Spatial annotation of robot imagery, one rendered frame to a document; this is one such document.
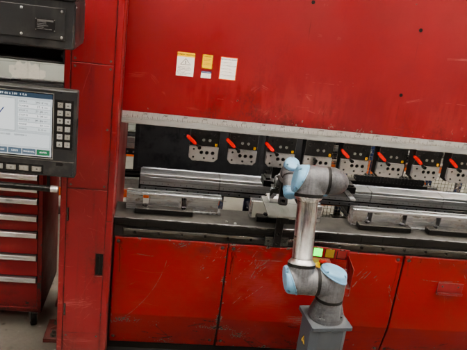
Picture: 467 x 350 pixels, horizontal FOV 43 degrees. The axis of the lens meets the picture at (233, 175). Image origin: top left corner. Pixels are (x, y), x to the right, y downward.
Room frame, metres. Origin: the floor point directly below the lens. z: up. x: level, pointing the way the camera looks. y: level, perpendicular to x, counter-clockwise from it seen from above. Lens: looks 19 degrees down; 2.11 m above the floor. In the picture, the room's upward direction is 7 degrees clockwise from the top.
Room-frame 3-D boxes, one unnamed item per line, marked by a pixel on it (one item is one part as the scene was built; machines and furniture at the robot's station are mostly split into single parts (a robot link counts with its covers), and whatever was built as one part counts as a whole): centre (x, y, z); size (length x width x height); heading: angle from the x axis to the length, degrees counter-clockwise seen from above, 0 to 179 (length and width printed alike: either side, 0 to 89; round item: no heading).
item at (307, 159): (3.03, -0.42, 1.26); 0.15 x 0.09 x 0.17; 98
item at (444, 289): (2.99, -1.29, 0.58); 0.15 x 0.02 x 0.07; 98
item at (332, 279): (2.22, -0.46, 0.94); 0.13 x 0.12 x 0.14; 97
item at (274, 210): (2.87, -0.27, 1.00); 0.26 x 0.18 x 0.01; 8
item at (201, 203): (2.94, 0.30, 0.92); 0.50 x 0.06 x 0.10; 98
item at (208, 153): (2.95, 0.17, 1.26); 0.15 x 0.09 x 0.17; 98
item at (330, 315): (2.23, -0.47, 0.82); 0.15 x 0.15 x 0.10
